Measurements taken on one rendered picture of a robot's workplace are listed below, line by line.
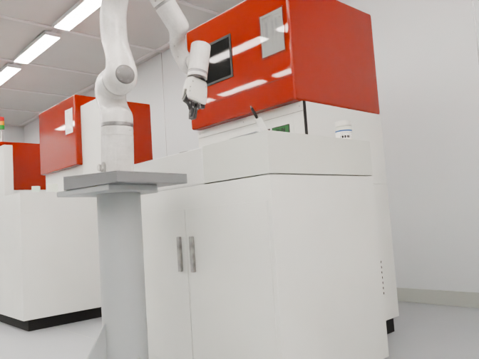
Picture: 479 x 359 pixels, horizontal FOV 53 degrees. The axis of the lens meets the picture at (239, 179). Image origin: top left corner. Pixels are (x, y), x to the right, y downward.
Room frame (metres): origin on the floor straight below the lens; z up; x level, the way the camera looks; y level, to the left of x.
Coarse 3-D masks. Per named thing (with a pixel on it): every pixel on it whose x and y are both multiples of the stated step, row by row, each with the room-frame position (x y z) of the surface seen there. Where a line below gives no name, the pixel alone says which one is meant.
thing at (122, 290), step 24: (72, 192) 1.72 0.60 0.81; (96, 192) 1.68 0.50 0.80; (120, 192) 1.73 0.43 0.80; (144, 192) 1.84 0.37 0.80; (120, 216) 1.73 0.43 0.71; (120, 240) 1.73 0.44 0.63; (120, 264) 1.73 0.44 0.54; (120, 288) 1.73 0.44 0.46; (144, 288) 1.80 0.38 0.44; (120, 312) 1.73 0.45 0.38; (144, 312) 1.79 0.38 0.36; (120, 336) 1.73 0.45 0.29; (144, 336) 1.78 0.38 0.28
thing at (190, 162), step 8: (184, 152) 1.93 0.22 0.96; (192, 152) 1.89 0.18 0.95; (200, 152) 1.85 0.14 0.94; (152, 160) 2.10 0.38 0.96; (160, 160) 2.05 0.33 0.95; (168, 160) 2.01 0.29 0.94; (176, 160) 1.97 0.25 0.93; (184, 160) 1.93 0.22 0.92; (192, 160) 1.89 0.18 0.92; (200, 160) 1.85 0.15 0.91; (136, 168) 2.20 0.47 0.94; (144, 168) 2.15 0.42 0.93; (152, 168) 2.11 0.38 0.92; (160, 168) 2.06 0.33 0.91; (168, 168) 2.01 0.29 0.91; (176, 168) 1.97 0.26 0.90; (184, 168) 1.93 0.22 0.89; (192, 168) 1.89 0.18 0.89; (200, 168) 1.86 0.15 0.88; (192, 176) 1.89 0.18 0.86; (200, 176) 1.86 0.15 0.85; (184, 184) 1.94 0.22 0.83; (192, 184) 1.90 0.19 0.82
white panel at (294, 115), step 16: (272, 112) 2.41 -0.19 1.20; (288, 112) 2.33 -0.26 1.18; (304, 112) 2.27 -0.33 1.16; (208, 128) 2.79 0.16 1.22; (224, 128) 2.69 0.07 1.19; (240, 128) 2.59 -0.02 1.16; (256, 128) 2.50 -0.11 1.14; (272, 128) 2.41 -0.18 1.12; (304, 128) 2.27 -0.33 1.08; (208, 144) 2.80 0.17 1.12
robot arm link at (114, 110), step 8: (96, 80) 1.82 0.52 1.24; (96, 88) 1.82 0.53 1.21; (104, 88) 1.77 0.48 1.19; (96, 96) 1.82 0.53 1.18; (104, 96) 1.81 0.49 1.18; (112, 96) 1.80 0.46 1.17; (120, 96) 1.81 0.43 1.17; (104, 104) 1.80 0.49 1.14; (112, 104) 1.80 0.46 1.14; (120, 104) 1.83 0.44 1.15; (104, 112) 1.76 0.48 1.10; (112, 112) 1.74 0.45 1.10; (120, 112) 1.75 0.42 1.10; (128, 112) 1.78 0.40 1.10; (104, 120) 1.75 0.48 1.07; (112, 120) 1.74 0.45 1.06; (120, 120) 1.75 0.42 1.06; (128, 120) 1.77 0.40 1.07
